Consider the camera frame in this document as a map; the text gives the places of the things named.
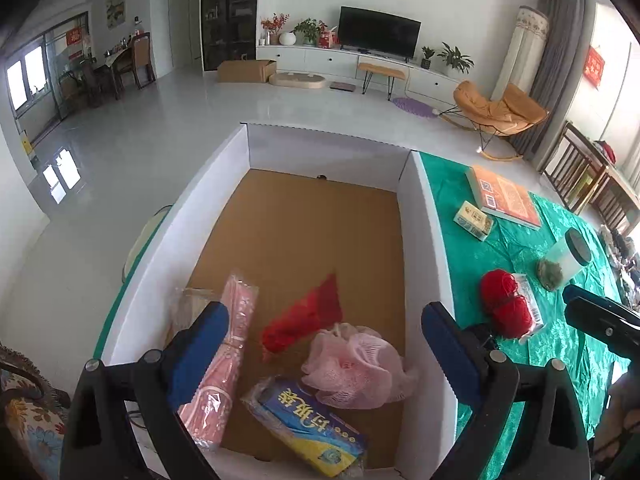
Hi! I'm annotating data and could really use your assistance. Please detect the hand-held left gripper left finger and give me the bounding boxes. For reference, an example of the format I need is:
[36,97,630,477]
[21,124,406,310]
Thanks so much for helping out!
[59,301,231,480]

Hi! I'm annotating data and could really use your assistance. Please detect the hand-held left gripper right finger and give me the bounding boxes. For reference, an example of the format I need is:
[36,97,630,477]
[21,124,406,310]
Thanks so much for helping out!
[421,301,591,480]

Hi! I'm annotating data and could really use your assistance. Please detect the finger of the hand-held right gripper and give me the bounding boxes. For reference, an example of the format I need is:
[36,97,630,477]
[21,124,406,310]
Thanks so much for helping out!
[566,299,640,352]
[562,284,640,317]

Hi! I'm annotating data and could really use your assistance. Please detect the white wet wipes pack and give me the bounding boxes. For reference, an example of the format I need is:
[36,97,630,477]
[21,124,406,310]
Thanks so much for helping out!
[510,273,546,345]

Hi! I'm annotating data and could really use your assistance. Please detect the pink striped packet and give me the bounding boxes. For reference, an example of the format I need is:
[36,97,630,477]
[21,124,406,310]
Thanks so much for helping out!
[170,274,261,452]

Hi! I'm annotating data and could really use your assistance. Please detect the red yarn ball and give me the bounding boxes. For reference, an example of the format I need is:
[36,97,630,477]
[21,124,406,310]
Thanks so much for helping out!
[480,268,532,339]

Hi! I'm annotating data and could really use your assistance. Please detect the pink mesh bath pouf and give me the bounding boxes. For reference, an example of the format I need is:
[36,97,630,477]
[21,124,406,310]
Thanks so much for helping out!
[300,324,421,411]

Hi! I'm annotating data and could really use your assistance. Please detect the red foil packet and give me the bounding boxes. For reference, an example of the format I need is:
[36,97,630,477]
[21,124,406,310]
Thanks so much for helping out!
[260,272,346,363]

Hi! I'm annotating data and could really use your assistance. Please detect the small beige box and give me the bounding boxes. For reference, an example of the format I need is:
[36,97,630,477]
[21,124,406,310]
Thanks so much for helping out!
[452,200,494,242]

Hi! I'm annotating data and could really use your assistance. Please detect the blue yellow trash bag pack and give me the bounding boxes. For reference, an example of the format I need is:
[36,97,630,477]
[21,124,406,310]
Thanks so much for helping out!
[240,375,368,479]

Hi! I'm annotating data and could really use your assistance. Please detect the white cardboard box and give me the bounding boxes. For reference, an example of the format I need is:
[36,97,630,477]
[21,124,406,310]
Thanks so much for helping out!
[100,121,473,480]

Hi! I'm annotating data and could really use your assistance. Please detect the person's right hand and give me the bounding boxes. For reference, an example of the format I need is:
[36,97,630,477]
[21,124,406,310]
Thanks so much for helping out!
[592,371,640,467]

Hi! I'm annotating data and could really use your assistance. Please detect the clear jar black lid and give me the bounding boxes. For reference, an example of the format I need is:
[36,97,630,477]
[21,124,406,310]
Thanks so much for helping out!
[537,227,594,292]

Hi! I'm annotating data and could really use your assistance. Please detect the pile of desk clutter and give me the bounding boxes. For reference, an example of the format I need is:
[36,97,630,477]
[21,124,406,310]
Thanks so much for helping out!
[597,220,640,311]

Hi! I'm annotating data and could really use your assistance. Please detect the green satin tablecloth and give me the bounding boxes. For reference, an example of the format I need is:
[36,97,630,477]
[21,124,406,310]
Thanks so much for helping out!
[92,150,631,480]

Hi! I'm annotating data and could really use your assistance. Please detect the orange book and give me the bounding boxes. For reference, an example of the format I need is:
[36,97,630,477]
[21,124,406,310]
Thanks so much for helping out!
[465,164,543,231]

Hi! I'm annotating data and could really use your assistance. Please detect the wooden slatted chair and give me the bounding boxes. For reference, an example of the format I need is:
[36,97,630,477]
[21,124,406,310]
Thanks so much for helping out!
[542,121,640,236]

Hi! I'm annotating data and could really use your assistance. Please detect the floral cushion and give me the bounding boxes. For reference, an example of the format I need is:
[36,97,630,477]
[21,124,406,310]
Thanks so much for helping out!
[0,342,71,480]

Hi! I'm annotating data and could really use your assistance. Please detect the orange lounge chair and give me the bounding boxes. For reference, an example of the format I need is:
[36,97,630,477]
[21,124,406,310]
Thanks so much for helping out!
[439,80,550,163]

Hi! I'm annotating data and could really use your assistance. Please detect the grey curtain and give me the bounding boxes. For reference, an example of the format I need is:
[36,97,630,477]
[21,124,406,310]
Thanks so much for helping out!
[510,0,601,161]

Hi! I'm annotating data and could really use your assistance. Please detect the purple floor mat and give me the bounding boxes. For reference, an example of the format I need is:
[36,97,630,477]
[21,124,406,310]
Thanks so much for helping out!
[391,97,438,120]

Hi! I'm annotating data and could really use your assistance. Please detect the covered standing air conditioner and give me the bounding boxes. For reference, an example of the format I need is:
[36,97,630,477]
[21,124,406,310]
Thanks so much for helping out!
[490,5,551,103]

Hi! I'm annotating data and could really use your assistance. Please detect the large potted plant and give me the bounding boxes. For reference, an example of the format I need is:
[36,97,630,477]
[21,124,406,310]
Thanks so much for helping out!
[436,42,475,78]

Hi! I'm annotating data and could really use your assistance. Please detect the brown cardboard box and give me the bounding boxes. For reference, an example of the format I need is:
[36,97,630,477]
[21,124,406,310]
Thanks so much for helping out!
[216,59,277,83]

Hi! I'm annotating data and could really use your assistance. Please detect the beige oval cat scratcher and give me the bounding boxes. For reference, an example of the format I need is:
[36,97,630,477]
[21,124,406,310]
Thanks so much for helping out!
[268,71,327,95]

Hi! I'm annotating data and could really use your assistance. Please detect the wooden bench black legs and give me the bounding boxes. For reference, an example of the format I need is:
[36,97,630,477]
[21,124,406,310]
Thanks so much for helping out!
[356,62,407,103]

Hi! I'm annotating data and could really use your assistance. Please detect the wooden dining chair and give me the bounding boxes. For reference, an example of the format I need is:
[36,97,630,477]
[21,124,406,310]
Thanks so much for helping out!
[80,57,108,106]
[131,32,157,90]

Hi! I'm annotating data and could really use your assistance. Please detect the wooden dining table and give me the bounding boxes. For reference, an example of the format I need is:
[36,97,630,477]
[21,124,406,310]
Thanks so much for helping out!
[102,45,136,93]

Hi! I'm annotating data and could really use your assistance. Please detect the white TV cabinet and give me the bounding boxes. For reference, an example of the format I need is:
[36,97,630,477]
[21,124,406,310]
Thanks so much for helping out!
[256,44,476,96]

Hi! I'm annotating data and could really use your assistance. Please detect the black television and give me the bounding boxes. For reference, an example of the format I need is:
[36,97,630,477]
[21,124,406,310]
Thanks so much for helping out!
[338,6,422,59]

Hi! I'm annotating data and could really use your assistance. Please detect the red flower bouquet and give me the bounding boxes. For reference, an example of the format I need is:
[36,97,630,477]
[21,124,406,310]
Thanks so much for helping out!
[260,12,291,45]

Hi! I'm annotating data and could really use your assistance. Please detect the green leafy plant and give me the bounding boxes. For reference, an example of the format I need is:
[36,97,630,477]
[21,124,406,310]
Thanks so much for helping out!
[292,17,326,47]

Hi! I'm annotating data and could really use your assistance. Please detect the dark glass display cabinet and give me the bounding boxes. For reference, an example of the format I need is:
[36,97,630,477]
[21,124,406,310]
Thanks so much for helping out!
[200,0,261,73]

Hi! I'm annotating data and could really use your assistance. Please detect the red wall hanging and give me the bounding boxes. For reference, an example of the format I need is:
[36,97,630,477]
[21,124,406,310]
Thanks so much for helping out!
[582,46,606,90]

